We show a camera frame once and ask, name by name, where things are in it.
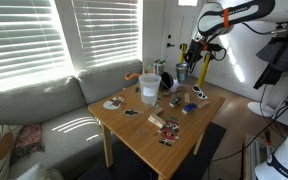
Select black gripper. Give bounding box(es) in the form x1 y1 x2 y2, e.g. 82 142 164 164
184 40 205 64

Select silver metal cup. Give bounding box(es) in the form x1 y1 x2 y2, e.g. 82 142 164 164
176 63 188 84

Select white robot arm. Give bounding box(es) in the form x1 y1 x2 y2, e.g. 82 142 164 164
184 0 288 64

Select white translucent plastic cup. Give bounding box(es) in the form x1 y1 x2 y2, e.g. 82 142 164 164
139 73 161 104

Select packaged item in plastic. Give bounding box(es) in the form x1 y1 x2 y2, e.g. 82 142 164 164
153 59 165 75

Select white door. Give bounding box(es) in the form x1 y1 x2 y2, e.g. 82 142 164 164
161 0 206 77

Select long wooden block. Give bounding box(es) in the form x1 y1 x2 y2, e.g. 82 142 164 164
184 93 190 103

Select dark toy car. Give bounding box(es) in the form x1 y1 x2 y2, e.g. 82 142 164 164
169 97 182 107

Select small wooden block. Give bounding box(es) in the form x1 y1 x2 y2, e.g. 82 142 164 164
198 100 210 109

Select blue toy car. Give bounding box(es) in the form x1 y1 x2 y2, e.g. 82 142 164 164
182 103 197 114

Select orange octopus plush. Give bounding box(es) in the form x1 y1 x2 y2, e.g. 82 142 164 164
124 65 153 81

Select santa nutcracker figure cutout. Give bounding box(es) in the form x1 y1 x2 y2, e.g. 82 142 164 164
159 117 179 146

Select small penguin cutout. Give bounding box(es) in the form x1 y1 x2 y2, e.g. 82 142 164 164
124 109 139 116

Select wooden table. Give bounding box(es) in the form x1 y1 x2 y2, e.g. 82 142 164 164
88 84 225 180

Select snowman cutout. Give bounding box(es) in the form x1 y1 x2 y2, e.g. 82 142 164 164
103 95 125 110

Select dark floor rug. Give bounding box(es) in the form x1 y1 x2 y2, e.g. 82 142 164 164
77 123 226 180

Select grey sofa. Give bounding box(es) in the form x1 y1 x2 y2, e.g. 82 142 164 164
0 60 142 180

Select floral red cloth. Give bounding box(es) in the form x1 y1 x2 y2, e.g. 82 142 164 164
11 124 45 164

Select left yellow stanchion post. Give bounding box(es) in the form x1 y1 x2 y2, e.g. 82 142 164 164
179 43 187 63

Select yellow stanchion post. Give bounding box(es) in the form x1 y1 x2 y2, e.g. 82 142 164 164
179 43 187 63
197 53 211 87

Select right yellow stanchion post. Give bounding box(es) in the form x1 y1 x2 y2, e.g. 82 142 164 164
197 53 211 87

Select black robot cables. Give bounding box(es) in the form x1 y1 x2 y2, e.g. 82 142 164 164
210 84 288 164

